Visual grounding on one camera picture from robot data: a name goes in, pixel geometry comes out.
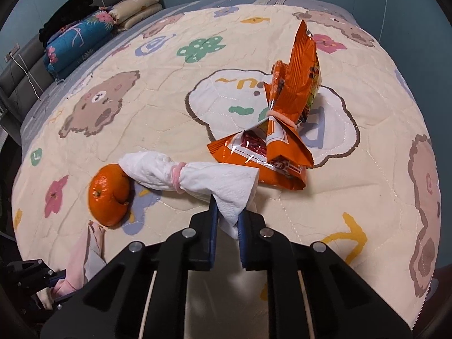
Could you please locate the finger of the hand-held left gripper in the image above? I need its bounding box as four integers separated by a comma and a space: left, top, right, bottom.
5, 259, 68, 289
33, 288, 76, 312

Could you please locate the pink cloth bundle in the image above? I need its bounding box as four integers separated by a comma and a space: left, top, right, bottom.
49, 221, 107, 299

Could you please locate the printed bear blanket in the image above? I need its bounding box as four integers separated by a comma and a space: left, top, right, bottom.
10, 3, 442, 329

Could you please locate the white tissue bundle pink band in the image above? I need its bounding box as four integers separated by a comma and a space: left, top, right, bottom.
118, 151, 260, 239

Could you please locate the black garment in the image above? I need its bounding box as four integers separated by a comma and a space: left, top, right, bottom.
39, 0, 99, 46

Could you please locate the beige patterned pillow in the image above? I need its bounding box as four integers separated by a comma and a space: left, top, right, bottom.
108, 0, 161, 16
116, 3, 165, 31

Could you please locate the thin white wall cable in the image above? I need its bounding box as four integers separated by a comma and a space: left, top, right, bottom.
379, 0, 390, 41

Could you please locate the large tangerine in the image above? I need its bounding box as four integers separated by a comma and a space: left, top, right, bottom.
88, 163, 131, 227

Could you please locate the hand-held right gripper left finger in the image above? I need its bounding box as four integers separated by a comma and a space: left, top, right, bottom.
40, 196, 220, 339

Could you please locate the orange snack packet bundle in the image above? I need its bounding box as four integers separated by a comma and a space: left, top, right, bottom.
207, 19, 323, 191

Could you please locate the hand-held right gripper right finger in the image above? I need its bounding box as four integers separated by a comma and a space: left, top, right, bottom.
236, 209, 414, 339

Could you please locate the white charging cable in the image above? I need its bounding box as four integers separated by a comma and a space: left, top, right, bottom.
10, 51, 66, 94

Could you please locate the grey padded headboard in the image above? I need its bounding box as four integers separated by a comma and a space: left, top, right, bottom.
0, 0, 128, 121

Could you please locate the blue floral quilt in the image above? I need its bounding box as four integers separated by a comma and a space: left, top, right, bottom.
43, 10, 115, 80

